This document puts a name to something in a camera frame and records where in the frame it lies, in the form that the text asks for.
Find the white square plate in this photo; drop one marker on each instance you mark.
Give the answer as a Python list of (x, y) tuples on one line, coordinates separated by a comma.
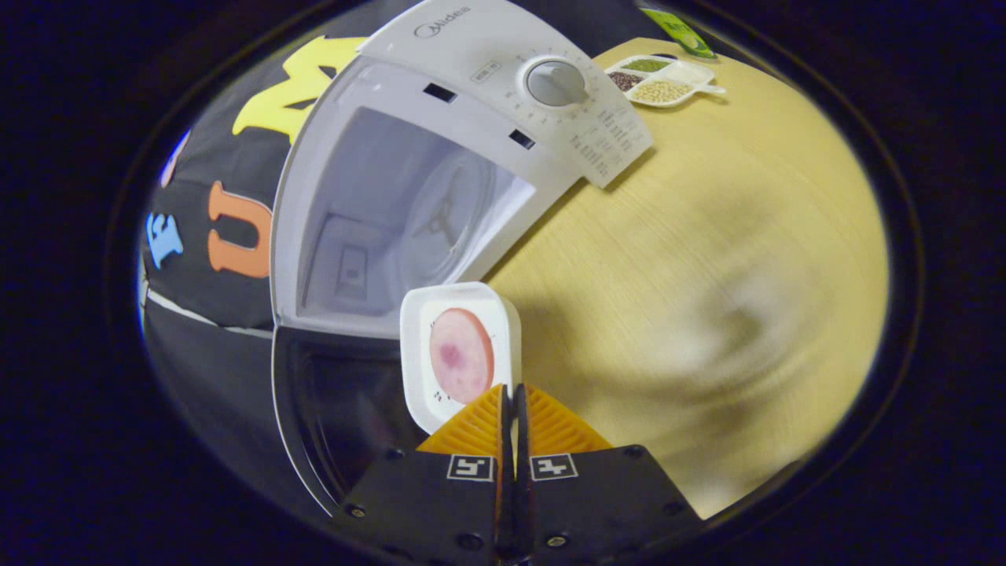
[(416, 369)]

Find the pink ham slice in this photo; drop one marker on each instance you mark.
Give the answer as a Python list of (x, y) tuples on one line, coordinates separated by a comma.
[(462, 355)]

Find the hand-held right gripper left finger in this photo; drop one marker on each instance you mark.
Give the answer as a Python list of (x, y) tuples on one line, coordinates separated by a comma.
[(440, 503)]

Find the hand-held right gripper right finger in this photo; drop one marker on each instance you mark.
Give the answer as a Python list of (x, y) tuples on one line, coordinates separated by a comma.
[(597, 503)]

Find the white microwave oven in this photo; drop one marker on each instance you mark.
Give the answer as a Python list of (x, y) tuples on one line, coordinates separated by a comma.
[(471, 47)]

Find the green label drink bottle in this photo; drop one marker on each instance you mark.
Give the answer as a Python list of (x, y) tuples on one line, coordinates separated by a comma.
[(680, 31)]

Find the white divided bean dish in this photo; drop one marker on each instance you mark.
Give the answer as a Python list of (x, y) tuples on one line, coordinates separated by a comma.
[(676, 75)]

